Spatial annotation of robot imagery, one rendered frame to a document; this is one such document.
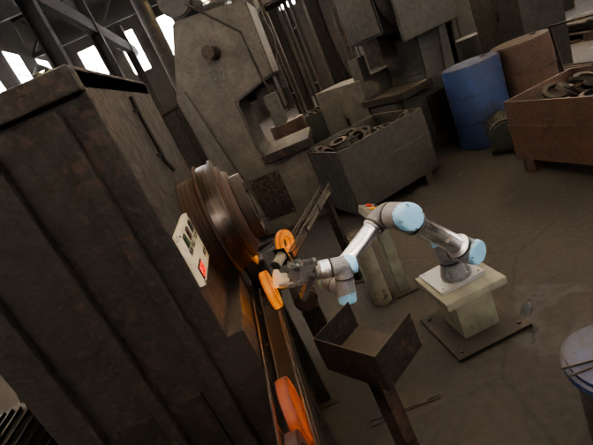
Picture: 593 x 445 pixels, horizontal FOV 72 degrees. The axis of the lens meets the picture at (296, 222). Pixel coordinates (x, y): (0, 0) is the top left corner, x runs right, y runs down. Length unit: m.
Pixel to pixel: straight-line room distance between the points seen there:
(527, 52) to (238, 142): 3.02
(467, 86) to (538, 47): 0.75
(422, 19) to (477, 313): 3.45
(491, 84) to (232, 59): 2.60
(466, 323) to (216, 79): 3.21
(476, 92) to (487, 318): 2.91
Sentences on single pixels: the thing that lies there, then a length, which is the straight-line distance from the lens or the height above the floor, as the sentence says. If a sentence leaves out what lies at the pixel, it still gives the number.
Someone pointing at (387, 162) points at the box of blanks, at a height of 0.42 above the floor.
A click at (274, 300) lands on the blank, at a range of 1.55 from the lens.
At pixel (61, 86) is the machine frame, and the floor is 1.71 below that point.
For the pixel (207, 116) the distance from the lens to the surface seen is 4.40.
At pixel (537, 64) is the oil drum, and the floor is 0.63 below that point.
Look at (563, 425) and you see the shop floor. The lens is 1.96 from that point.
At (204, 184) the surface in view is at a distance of 1.55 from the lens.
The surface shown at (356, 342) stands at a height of 0.61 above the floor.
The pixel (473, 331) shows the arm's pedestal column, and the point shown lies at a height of 0.04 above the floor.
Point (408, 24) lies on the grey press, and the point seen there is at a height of 1.48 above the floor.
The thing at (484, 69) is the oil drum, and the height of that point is 0.79.
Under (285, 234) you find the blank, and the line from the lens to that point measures 2.29.
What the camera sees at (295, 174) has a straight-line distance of 4.37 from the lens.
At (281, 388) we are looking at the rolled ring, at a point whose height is 0.80.
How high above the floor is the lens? 1.52
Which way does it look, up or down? 19 degrees down
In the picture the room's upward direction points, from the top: 24 degrees counter-clockwise
